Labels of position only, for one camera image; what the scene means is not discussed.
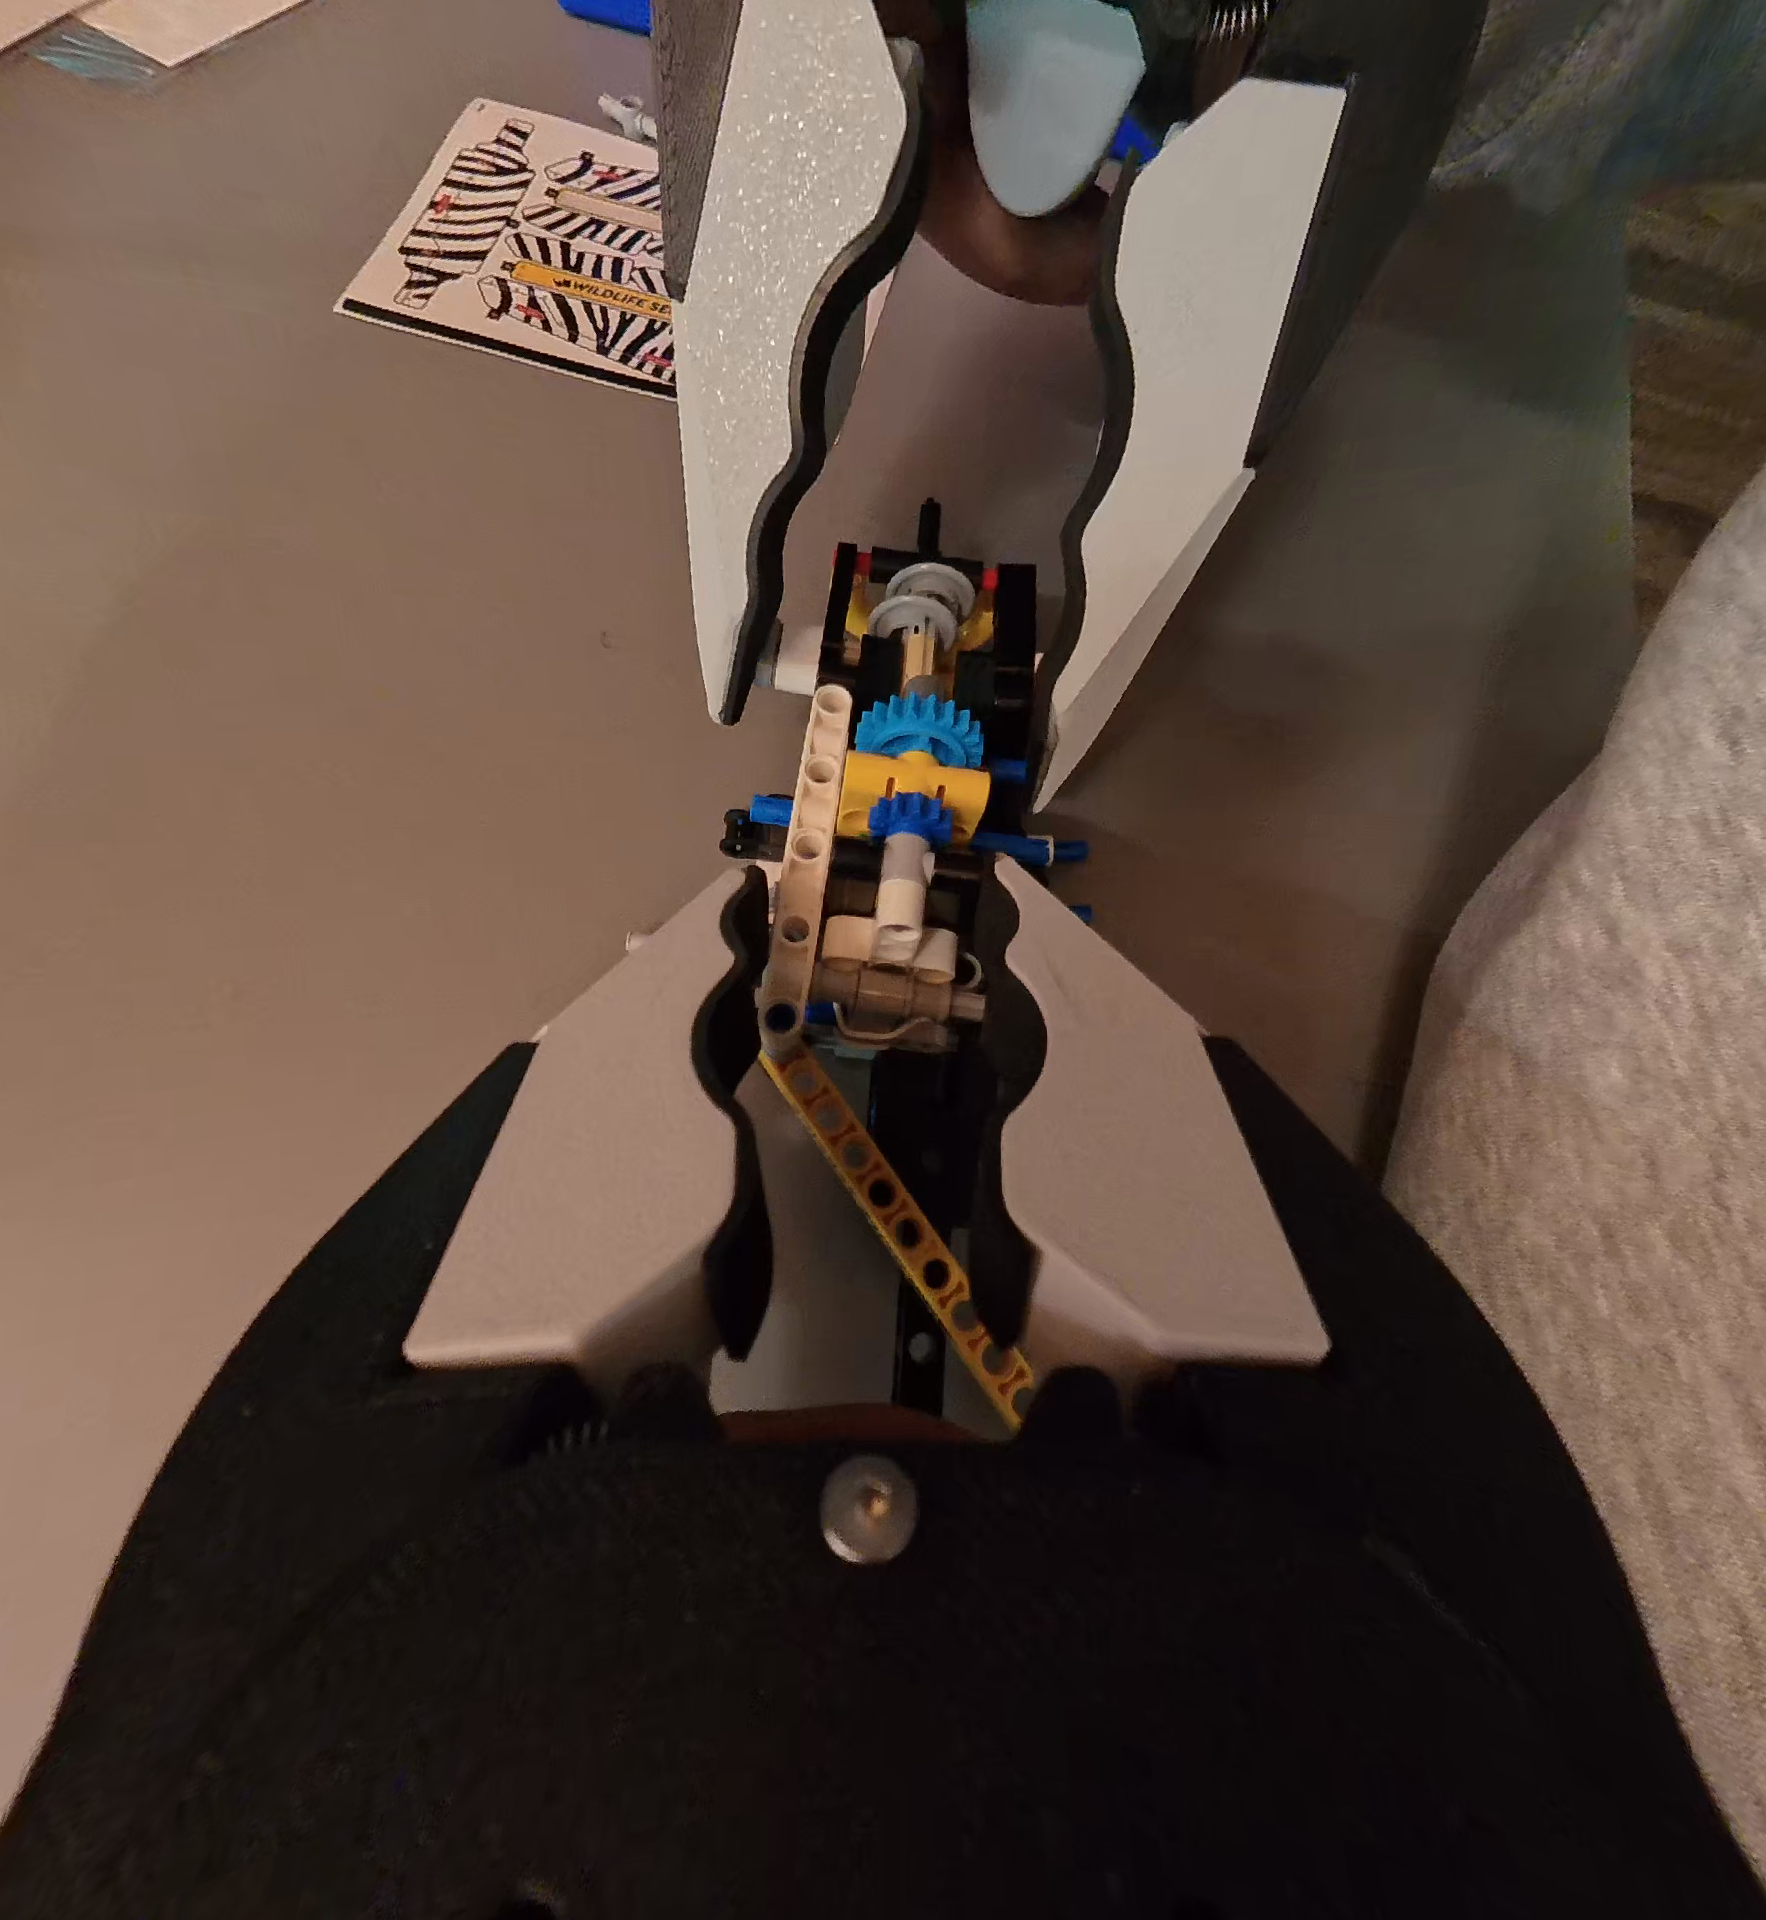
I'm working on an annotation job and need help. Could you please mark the person's right forearm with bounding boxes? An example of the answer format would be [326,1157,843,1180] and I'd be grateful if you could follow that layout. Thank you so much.
[1438,0,1766,205]

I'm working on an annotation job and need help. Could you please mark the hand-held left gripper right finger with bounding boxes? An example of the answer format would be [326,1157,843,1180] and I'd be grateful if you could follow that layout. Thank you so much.
[977,853,1333,1431]

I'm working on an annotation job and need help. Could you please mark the black yellow lego vehicle model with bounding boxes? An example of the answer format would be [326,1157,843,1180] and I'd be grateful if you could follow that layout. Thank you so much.
[721,494,1096,1437]

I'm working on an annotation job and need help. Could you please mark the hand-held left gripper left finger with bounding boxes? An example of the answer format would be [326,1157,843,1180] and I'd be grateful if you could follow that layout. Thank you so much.
[403,863,773,1431]

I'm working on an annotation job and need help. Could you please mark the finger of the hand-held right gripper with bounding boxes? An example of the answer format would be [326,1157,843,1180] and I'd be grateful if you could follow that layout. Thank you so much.
[1029,72,1353,815]
[672,0,932,728]

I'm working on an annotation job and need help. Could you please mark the zebra striped sticker sheet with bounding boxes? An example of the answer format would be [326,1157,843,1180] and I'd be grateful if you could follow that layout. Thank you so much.
[335,96,688,404]

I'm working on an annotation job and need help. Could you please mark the person's right hand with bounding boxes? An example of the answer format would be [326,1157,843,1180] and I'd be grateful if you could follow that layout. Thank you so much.
[907,140,1113,303]

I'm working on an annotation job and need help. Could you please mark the grey fabric cushion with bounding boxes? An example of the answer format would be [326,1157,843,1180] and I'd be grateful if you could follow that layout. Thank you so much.
[1385,433,1766,1920]

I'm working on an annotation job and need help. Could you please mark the blue plastic bin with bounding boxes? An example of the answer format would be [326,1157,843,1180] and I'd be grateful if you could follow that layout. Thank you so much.
[560,0,1170,163]

